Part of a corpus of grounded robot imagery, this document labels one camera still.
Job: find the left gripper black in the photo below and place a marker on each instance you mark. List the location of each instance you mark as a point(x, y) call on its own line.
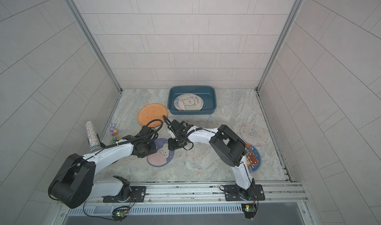
point(154, 150)

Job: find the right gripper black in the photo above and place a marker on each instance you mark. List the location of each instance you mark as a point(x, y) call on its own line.
point(172, 144)

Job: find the navy bunny planet coaster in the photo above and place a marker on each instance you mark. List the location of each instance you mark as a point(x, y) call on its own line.
point(163, 156)

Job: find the cream alpaca coaster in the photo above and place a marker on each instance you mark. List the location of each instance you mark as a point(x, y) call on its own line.
point(188, 102)

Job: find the orange round coaster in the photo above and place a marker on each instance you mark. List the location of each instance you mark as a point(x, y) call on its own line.
point(151, 112)

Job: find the teal plastic storage box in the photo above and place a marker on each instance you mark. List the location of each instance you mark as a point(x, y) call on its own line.
point(207, 93)

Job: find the blue toast bear coaster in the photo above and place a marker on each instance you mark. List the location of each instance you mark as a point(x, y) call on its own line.
point(253, 158)

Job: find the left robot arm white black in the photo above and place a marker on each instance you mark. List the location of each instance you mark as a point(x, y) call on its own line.
point(74, 183)

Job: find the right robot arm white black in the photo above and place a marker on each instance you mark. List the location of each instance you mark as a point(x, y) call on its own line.
point(228, 146)

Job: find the small yellow object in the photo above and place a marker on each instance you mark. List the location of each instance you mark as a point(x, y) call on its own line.
point(114, 140)

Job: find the small purple bunny figurine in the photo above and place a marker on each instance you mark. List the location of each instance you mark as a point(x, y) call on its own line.
point(113, 129)

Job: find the glitter silver cylinder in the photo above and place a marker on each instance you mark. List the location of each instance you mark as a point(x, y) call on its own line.
point(93, 140)

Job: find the left controller board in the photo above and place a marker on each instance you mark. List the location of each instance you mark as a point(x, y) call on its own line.
point(120, 213)

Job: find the controller board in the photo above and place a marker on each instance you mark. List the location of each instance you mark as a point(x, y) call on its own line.
point(120, 213)
point(249, 210)

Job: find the right controller board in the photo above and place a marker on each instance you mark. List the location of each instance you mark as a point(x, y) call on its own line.
point(249, 210)

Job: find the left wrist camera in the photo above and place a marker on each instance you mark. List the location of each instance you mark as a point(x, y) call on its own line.
point(145, 133)

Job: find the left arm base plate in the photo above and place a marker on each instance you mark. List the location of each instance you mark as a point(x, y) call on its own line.
point(127, 195)

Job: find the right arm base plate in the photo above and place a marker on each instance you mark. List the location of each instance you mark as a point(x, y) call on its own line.
point(235, 193)

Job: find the aluminium frame rail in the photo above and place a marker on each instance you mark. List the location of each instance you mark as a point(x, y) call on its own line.
point(177, 198)

